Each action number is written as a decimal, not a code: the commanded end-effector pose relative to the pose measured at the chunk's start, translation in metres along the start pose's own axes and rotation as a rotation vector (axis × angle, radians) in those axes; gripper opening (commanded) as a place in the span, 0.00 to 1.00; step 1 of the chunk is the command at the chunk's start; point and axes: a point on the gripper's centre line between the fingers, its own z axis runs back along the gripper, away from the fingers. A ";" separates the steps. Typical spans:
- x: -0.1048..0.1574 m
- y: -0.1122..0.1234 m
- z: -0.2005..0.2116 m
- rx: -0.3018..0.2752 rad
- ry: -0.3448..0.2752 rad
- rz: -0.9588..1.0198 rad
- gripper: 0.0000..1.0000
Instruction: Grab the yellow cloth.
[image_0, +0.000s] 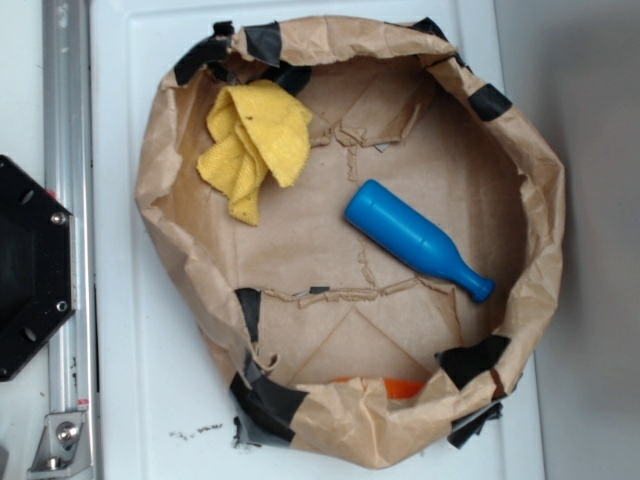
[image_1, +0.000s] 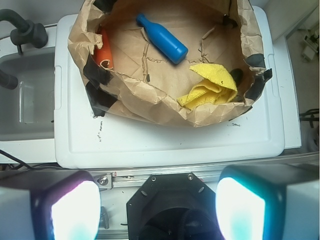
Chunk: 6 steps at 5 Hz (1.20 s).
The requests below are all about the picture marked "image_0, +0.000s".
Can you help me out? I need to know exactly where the yellow cloth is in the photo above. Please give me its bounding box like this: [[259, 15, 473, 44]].
[[196, 80, 312, 226]]

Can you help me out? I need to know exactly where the brown paper bag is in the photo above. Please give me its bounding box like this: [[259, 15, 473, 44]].
[[135, 16, 565, 469]]

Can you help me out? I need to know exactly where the blue plastic bottle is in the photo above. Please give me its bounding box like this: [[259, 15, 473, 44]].
[[344, 179, 495, 303]]

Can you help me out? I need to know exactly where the orange object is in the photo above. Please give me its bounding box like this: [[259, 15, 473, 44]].
[[330, 376, 426, 400]]

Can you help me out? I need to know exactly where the white tray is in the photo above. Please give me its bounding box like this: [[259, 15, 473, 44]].
[[89, 1, 545, 479]]

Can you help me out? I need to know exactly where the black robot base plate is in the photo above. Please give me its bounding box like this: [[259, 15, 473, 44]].
[[0, 155, 75, 382]]

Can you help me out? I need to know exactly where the aluminium extrusion rail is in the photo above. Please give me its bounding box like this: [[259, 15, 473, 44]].
[[42, 1, 103, 479]]

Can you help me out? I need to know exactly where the metal corner bracket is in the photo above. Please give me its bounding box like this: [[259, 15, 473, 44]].
[[27, 411, 91, 479]]

